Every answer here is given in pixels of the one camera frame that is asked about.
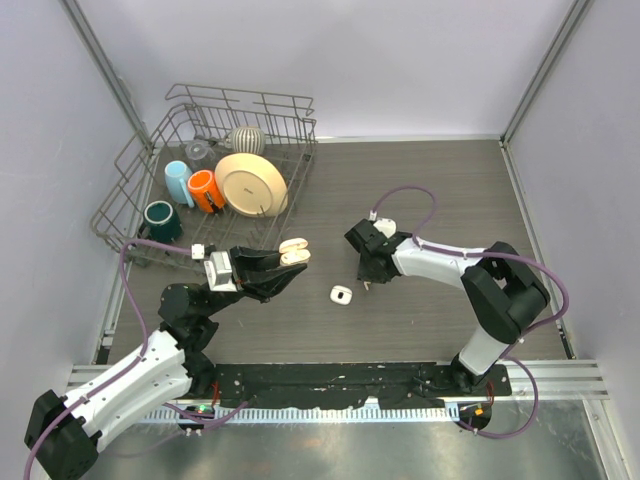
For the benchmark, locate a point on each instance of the orange mug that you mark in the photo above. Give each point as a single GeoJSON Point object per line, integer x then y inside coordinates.
{"type": "Point", "coordinates": [204, 191]}

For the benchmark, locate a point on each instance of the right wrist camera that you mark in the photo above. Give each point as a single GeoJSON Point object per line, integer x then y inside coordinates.
{"type": "Point", "coordinates": [386, 226]}

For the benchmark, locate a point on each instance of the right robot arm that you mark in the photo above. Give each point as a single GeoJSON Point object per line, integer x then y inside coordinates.
{"type": "Point", "coordinates": [504, 293]}

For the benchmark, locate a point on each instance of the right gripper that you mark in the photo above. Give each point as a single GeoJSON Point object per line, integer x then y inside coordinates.
{"type": "Point", "coordinates": [365, 275]}

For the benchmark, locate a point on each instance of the striped ceramic cup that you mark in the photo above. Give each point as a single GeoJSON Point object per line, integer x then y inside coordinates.
{"type": "Point", "coordinates": [246, 139]}

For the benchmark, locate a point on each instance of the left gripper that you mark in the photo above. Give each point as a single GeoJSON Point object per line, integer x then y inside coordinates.
{"type": "Point", "coordinates": [260, 284]}

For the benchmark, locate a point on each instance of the white earbud charging case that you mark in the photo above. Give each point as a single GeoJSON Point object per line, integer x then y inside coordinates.
{"type": "Point", "coordinates": [341, 295]}

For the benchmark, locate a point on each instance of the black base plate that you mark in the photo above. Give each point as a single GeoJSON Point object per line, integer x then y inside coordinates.
{"type": "Point", "coordinates": [339, 386]}

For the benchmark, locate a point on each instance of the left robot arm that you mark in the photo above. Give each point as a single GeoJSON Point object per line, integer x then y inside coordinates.
{"type": "Point", "coordinates": [67, 433]}

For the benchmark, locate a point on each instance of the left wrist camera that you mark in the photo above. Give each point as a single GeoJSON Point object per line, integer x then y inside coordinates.
{"type": "Point", "coordinates": [217, 266]}

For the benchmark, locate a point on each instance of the beige plate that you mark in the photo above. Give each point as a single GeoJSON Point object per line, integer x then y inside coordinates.
{"type": "Point", "coordinates": [251, 185]}

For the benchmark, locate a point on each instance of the dark green mug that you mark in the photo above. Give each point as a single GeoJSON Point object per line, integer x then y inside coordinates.
{"type": "Point", "coordinates": [161, 223]}

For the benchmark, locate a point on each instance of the light blue mug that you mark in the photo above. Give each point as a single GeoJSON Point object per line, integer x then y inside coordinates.
{"type": "Point", "coordinates": [177, 175]}

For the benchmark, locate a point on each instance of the slotted cable duct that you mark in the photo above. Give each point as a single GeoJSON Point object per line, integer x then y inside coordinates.
{"type": "Point", "coordinates": [371, 412]}

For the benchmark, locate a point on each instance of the pink earbud case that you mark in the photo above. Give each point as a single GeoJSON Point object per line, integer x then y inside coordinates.
{"type": "Point", "coordinates": [294, 251]}

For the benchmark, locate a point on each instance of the clear glass cup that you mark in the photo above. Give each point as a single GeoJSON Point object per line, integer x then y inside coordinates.
{"type": "Point", "coordinates": [197, 149]}

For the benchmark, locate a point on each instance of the grey wire dish rack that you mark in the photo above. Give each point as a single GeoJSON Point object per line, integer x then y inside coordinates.
{"type": "Point", "coordinates": [209, 113]}

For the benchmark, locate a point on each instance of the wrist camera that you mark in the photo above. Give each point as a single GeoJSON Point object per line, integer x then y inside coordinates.
{"type": "Point", "coordinates": [386, 226]}
{"type": "Point", "coordinates": [217, 266]}

